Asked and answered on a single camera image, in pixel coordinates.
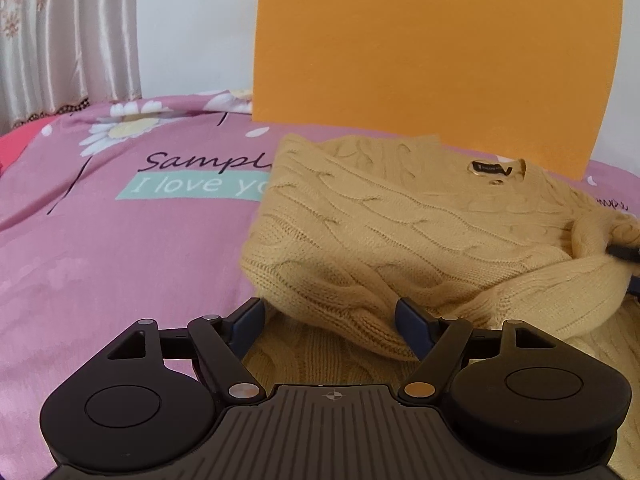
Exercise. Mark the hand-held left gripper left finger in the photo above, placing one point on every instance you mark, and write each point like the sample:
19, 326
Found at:
246, 321

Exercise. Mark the cream patterned curtain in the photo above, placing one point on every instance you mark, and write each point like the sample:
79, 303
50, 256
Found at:
65, 35

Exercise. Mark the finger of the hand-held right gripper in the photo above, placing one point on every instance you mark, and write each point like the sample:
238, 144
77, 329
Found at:
622, 251

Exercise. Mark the pink floral bedsheet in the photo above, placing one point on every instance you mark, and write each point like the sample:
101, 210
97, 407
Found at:
125, 240

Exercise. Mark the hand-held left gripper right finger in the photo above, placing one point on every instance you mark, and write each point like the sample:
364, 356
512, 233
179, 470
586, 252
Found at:
411, 321

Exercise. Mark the orange board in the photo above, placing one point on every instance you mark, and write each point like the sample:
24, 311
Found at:
425, 45

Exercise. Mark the red cloth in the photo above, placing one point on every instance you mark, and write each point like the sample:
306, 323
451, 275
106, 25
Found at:
12, 142

